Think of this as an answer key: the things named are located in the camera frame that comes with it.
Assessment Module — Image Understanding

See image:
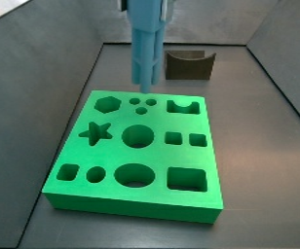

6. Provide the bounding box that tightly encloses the black curved holder stand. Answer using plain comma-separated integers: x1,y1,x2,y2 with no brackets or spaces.
166,51,217,81

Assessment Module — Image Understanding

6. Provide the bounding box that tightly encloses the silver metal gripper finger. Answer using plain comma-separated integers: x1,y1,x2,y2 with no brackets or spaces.
121,0,127,12

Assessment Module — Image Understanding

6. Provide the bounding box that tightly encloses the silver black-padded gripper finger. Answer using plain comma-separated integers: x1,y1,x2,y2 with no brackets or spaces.
161,0,175,21

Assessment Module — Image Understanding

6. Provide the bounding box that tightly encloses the green shape-sorting foam board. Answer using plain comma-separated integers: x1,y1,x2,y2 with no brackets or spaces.
42,90,223,224

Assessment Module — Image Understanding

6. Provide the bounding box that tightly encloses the blue three-prong block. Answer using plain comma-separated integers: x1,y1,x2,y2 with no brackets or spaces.
126,0,169,93

